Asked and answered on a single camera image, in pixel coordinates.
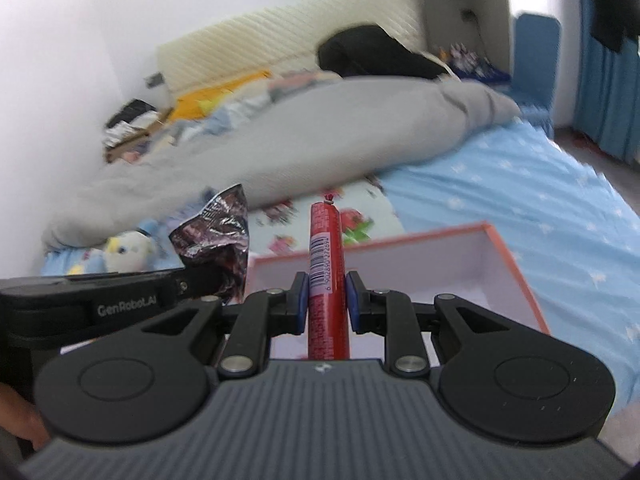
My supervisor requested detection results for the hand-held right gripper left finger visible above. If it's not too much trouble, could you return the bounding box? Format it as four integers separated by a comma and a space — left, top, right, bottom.
141, 271, 309, 380

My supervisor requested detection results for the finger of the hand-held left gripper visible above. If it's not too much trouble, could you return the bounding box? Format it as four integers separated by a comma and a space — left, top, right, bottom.
177, 266, 227, 307

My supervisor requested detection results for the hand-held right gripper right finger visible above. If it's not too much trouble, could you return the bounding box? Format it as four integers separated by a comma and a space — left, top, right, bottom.
346, 270, 506, 380

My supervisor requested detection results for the dark shiny foil wrapper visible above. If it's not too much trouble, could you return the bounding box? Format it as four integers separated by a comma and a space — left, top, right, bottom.
169, 183, 250, 306

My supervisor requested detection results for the red sausage stick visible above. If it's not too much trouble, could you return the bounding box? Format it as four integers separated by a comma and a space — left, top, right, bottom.
306, 192, 348, 361

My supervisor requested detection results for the deep orange cardboard box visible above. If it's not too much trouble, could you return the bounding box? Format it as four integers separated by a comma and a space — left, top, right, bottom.
245, 221, 551, 361

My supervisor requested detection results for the person's left hand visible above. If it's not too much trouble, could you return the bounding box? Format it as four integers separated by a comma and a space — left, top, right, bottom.
0, 384, 51, 453

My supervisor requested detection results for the white and blue plush toy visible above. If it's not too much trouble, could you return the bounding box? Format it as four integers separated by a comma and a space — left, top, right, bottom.
65, 230, 156, 276

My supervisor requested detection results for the fruit printed mat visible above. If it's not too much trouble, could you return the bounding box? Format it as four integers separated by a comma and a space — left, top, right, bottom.
250, 175, 406, 261

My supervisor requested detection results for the brown cardboard box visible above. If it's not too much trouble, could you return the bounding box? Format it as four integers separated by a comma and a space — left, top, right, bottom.
102, 110, 176, 163

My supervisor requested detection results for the grey duvet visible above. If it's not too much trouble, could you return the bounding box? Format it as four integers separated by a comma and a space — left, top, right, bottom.
42, 77, 521, 256

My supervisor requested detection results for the black clothing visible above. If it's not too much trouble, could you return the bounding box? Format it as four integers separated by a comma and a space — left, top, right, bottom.
105, 99, 158, 132

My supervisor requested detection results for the blue star bedsheet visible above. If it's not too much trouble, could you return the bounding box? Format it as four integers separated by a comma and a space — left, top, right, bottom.
40, 115, 640, 341

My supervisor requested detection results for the yellow pillow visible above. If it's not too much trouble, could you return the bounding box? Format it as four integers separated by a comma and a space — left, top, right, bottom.
170, 72, 273, 123

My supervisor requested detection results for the patterned pale pillow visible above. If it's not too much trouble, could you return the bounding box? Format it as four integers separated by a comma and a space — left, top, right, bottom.
200, 70, 346, 131

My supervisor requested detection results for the black cloth heap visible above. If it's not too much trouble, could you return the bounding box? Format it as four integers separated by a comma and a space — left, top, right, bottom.
317, 24, 451, 81

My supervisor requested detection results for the cream quilted headboard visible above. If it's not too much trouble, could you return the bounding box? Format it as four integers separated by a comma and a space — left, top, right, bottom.
156, 0, 426, 106

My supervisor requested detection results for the blue chair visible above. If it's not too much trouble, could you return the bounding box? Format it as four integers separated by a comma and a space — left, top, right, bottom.
510, 12, 562, 116

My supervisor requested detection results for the blue curtain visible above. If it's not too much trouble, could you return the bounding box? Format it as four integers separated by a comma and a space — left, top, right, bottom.
572, 0, 640, 161

